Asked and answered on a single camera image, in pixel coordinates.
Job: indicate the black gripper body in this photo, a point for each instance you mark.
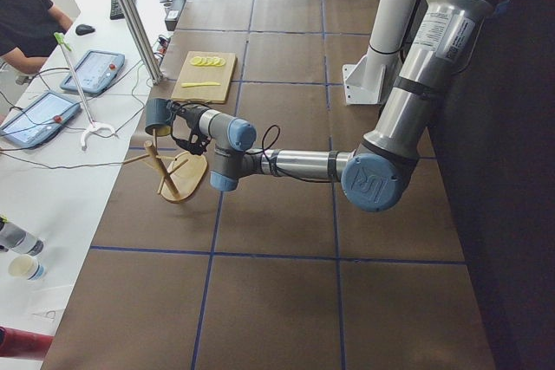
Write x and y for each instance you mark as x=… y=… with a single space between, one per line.
x=189 y=117

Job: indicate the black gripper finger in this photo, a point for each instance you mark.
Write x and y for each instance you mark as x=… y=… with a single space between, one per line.
x=175 y=108

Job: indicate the dark green HOME mug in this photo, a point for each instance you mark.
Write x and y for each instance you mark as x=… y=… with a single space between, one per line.
x=159 y=117

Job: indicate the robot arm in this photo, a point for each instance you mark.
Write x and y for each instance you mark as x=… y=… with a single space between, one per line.
x=414 y=48

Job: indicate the wooden cup storage rack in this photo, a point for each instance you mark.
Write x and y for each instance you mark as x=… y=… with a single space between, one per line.
x=180 y=175

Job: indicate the paper cup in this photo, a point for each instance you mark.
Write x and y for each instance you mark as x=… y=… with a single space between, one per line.
x=26 y=267

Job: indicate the bamboo cutting board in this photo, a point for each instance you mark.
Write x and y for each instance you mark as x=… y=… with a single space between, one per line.
x=190 y=73

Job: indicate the far teach pendant tablet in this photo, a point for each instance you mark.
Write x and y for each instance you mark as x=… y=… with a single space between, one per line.
x=97 y=69

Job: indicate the teach pendant tablet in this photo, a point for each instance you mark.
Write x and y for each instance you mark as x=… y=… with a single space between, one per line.
x=40 y=121
x=97 y=69

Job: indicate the black computer mouse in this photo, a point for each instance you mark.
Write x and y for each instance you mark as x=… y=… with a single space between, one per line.
x=84 y=29

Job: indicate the near teach pendant tablet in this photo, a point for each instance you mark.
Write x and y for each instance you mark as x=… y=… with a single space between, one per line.
x=40 y=121

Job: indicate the person in black shirt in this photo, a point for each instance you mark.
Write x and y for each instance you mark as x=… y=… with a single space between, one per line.
x=27 y=32

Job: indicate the clear water bottle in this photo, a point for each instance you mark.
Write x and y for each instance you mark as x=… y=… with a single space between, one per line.
x=19 y=240

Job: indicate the red thermos bottle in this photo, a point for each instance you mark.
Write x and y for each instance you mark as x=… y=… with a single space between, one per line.
x=24 y=345

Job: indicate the aluminium frame post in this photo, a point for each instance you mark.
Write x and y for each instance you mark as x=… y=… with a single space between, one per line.
x=141 y=42

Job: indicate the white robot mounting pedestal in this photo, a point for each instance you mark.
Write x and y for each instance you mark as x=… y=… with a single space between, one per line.
x=370 y=81

